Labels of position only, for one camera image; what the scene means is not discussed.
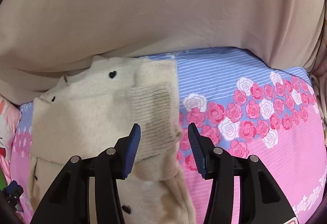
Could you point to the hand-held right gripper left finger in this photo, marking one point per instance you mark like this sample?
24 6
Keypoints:
132 152

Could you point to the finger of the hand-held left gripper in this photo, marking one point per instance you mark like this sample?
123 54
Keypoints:
14 187

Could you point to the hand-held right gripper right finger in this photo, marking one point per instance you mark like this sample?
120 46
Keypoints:
196 152

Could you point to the cream knit sweater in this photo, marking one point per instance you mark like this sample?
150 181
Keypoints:
84 111

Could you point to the pink rabbit pillow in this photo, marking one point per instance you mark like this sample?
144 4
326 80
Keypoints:
7 127

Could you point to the pink floral bedsheet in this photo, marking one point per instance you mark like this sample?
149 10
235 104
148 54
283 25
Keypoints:
268 162

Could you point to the peach floral pillow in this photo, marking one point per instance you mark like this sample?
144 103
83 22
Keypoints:
319 86

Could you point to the beige blanket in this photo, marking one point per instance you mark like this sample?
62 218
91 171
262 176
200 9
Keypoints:
163 9

